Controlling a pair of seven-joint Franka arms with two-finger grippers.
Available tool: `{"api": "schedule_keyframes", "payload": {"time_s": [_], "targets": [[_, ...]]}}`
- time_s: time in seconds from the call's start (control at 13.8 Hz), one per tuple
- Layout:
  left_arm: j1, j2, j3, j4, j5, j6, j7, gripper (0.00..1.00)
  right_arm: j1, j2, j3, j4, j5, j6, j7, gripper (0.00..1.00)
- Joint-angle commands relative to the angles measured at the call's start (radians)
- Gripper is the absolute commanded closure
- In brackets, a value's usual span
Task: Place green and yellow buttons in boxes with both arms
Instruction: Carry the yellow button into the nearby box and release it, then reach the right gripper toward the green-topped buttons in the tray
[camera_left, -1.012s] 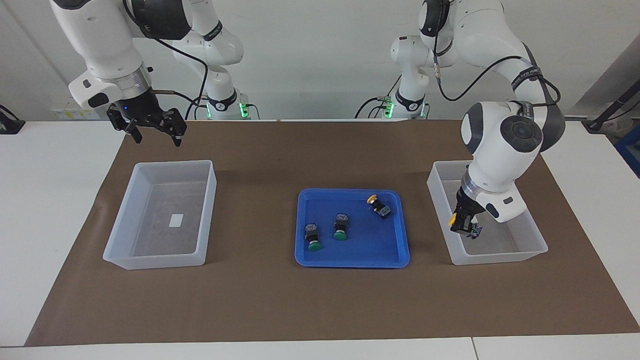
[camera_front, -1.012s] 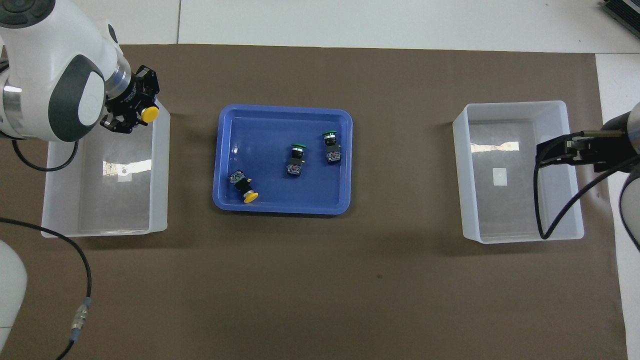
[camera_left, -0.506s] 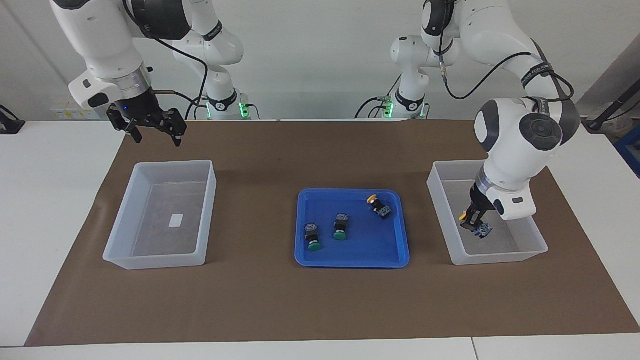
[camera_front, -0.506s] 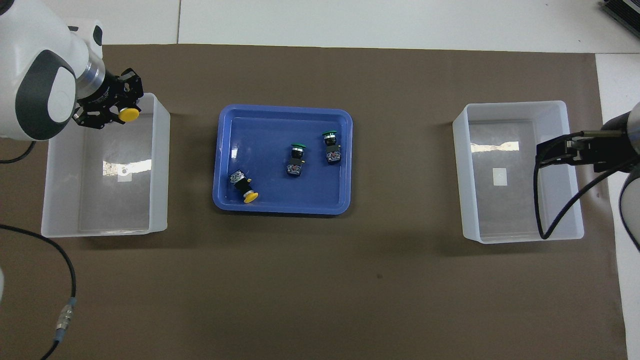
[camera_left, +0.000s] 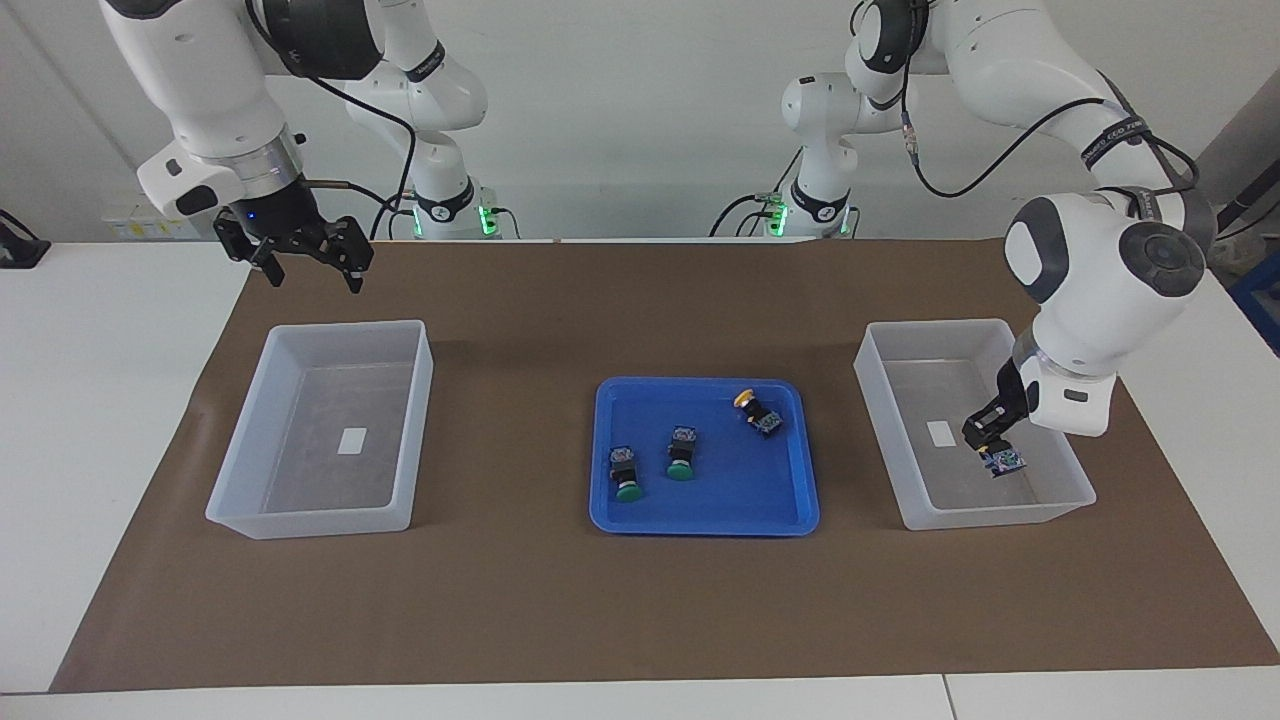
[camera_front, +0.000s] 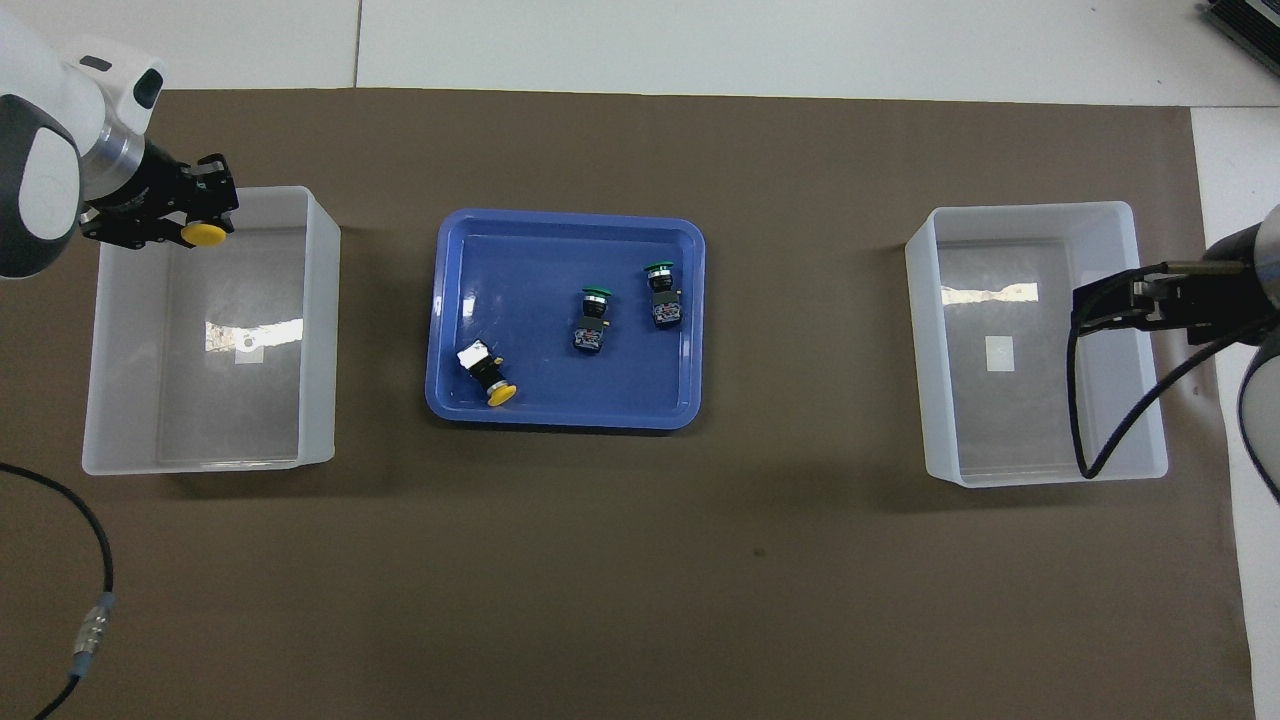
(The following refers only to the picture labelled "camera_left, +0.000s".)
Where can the translucent white plastic box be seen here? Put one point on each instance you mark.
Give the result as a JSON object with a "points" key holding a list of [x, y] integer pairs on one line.
{"points": [[1040, 490], [300, 480]]}

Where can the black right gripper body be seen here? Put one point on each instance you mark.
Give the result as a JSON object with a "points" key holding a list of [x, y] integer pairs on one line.
{"points": [[285, 225]]}

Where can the black clamp bracket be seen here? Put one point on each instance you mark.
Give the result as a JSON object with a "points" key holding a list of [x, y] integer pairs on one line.
{"points": [[18, 248]]}

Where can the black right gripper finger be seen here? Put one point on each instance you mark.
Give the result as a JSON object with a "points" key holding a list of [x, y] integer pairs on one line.
{"points": [[354, 277], [272, 268]]}

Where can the black stand pole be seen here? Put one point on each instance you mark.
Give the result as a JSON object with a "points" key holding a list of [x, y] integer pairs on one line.
{"points": [[1250, 195]]}

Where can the green push button switch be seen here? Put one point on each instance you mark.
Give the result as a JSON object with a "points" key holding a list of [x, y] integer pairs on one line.
{"points": [[682, 455], [626, 473]]}

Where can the blue plastic tray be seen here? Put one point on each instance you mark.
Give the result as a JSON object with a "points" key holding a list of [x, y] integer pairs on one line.
{"points": [[720, 490]]}

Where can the blue crate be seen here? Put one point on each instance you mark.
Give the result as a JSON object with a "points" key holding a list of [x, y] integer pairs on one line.
{"points": [[1260, 300]]}

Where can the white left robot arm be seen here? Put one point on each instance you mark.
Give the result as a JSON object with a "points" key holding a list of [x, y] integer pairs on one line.
{"points": [[1100, 280]]}

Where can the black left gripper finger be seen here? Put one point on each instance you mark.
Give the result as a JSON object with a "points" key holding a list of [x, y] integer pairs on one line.
{"points": [[975, 428], [1000, 432]]}

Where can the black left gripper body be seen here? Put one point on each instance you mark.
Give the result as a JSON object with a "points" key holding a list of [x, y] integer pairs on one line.
{"points": [[1012, 392]]}

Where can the brown table mat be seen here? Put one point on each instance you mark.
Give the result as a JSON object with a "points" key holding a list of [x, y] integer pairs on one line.
{"points": [[500, 600]]}

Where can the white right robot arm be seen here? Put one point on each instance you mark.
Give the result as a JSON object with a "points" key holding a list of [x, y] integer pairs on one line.
{"points": [[200, 80]]}

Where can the yellow push button switch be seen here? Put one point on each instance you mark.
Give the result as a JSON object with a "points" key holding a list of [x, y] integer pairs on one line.
{"points": [[762, 415], [1005, 462]]}

